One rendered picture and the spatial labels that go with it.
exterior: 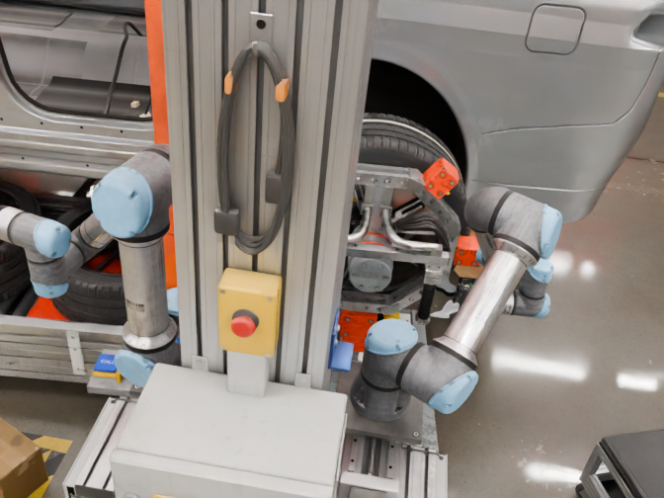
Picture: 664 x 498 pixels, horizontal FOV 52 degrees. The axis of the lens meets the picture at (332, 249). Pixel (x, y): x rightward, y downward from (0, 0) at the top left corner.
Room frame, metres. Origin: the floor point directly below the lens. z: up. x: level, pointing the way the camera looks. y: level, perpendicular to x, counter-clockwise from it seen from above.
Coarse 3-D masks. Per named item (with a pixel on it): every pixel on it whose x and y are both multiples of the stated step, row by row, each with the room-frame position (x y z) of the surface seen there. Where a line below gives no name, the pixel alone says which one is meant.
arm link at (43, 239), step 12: (24, 216) 1.16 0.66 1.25; (36, 216) 1.17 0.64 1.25; (12, 228) 1.14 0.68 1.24; (24, 228) 1.13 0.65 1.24; (36, 228) 1.13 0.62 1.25; (48, 228) 1.13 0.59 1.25; (60, 228) 1.14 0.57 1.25; (12, 240) 1.13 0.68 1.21; (24, 240) 1.12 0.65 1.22; (36, 240) 1.11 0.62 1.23; (48, 240) 1.11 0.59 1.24; (60, 240) 1.13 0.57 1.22; (36, 252) 1.12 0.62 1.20; (48, 252) 1.10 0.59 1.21; (60, 252) 1.13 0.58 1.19
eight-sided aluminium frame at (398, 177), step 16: (368, 176) 1.75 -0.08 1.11; (384, 176) 1.75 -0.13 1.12; (400, 176) 1.76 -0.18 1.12; (416, 176) 1.77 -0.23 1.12; (416, 192) 1.75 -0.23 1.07; (432, 208) 1.76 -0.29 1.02; (448, 208) 1.80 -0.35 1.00; (448, 224) 1.75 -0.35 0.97; (448, 272) 1.76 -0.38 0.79; (400, 288) 1.81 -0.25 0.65; (416, 288) 1.77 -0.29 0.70; (352, 304) 1.75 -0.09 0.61; (368, 304) 1.75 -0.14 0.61; (384, 304) 1.76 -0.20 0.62; (400, 304) 1.77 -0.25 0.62
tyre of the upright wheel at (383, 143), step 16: (368, 128) 1.93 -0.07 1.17; (384, 128) 1.94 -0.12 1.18; (400, 128) 1.96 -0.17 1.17; (416, 128) 2.01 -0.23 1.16; (368, 144) 1.84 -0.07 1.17; (384, 144) 1.84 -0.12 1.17; (400, 144) 1.85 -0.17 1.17; (416, 144) 1.90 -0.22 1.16; (432, 144) 1.95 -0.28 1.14; (368, 160) 1.83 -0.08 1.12; (384, 160) 1.84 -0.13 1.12; (400, 160) 1.84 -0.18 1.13; (416, 160) 1.84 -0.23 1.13; (432, 160) 1.85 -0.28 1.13; (448, 160) 1.94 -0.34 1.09; (448, 192) 1.84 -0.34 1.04; (464, 192) 1.90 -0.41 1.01; (464, 224) 1.84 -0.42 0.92
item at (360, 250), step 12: (348, 252) 1.56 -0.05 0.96; (360, 252) 1.56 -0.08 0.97; (372, 252) 1.56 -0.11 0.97; (384, 252) 1.56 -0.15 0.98; (396, 252) 1.57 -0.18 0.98; (408, 252) 1.57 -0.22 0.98; (420, 252) 1.58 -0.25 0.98; (444, 252) 1.59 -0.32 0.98; (432, 264) 1.57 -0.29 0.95; (444, 264) 1.57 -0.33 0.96
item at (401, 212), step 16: (352, 208) 1.90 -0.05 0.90; (400, 208) 1.86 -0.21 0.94; (416, 208) 1.86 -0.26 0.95; (352, 224) 1.89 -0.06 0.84; (416, 240) 2.03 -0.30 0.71; (432, 240) 1.93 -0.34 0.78; (400, 272) 1.90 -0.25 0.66; (416, 272) 1.86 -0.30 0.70; (352, 288) 1.84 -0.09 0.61; (384, 288) 1.84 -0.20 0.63
